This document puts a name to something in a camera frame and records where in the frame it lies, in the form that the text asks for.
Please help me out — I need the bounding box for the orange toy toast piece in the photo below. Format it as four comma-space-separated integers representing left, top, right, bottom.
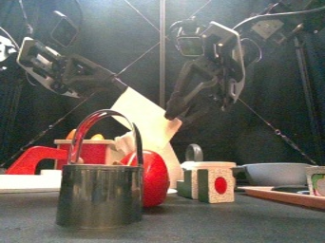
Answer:
65, 128, 81, 140

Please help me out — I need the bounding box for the wooden toy toaster red side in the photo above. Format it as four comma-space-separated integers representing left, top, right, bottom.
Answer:
54, 138, 126, 166

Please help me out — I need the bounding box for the red and white toy iron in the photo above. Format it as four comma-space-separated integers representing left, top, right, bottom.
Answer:
0, 145, 71, 194

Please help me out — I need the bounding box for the speckled block with red dot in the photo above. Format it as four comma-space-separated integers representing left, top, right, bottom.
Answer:
196, 167, 237, 204

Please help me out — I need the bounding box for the green and white speckled block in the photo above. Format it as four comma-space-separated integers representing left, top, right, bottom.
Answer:
177, 169, 201, 200

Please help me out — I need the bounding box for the red toy tomato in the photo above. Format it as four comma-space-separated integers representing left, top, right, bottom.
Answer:
119, 149, 172, 209

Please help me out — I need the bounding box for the light grey pan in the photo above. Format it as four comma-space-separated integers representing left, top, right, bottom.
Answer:
232, 162, 316, 187

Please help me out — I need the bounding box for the wooden tray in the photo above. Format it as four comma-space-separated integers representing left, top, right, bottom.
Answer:
238, 185, 325, 211

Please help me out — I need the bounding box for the white block with fruit picture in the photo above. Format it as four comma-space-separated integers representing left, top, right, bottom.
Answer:
305, 165, 325, 197

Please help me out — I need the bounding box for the thin diagonal frame cord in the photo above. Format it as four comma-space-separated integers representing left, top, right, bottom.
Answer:
122, 0, 319, 166
0, 41, 162, 169

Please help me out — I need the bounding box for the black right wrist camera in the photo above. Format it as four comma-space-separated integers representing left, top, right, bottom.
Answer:
170, 18, 208, 60

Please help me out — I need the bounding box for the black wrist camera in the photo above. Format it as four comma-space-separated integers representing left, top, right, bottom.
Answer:
170, 18, 208, 60
50, 10, 82, 48

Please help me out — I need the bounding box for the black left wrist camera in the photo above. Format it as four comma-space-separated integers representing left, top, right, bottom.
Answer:
50, 10, 82, 48

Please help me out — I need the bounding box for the grey vertical frame pole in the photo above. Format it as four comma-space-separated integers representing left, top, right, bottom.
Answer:
158, 0, 168, 108

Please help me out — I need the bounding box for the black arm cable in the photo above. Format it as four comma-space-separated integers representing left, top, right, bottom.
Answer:
233, 7, 325, 32

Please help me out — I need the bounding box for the black frame strut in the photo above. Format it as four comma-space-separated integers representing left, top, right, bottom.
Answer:
293, 34, 319, 162

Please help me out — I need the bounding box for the white lid grey loop handle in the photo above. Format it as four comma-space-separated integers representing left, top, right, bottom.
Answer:
181, 143, 238, 172

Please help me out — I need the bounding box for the metal pot with arched handle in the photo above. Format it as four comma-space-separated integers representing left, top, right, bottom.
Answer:
55, 108, 145, 230

